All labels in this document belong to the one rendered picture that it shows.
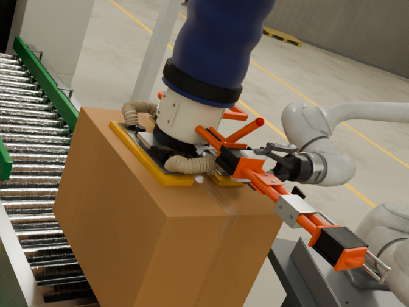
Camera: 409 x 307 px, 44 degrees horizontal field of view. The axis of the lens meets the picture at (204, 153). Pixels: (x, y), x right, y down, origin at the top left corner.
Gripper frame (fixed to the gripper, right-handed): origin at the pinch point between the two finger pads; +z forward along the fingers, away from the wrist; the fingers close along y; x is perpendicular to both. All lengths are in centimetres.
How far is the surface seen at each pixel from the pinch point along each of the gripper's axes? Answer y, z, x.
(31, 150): 66, 5, 120
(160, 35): 46, -158, 300
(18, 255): 60, 33, 42
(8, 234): 60, 33, 53
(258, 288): 120, -123, 64
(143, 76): 88, -156, 303
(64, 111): 60, -20, 151
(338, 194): 120, -305, 157
